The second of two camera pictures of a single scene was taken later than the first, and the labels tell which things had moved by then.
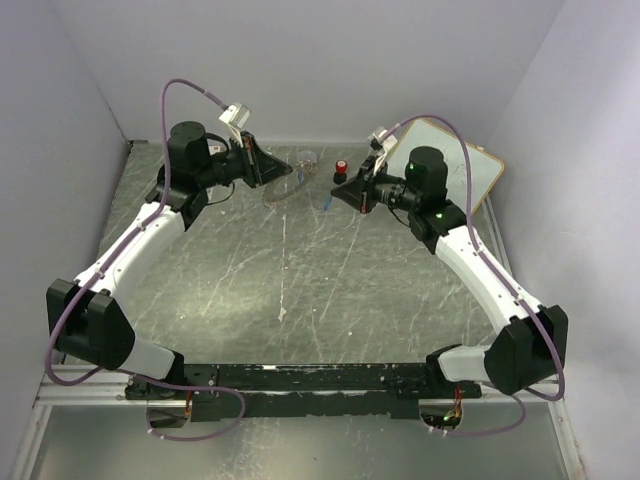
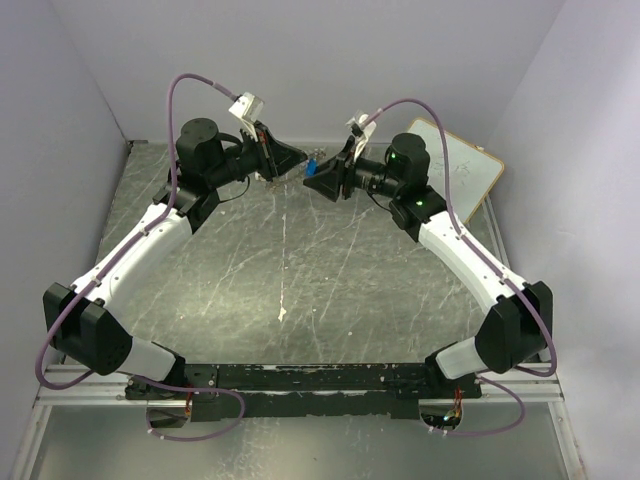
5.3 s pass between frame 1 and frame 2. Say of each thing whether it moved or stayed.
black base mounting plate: stayed
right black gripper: moved
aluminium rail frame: stayed
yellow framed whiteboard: stayed
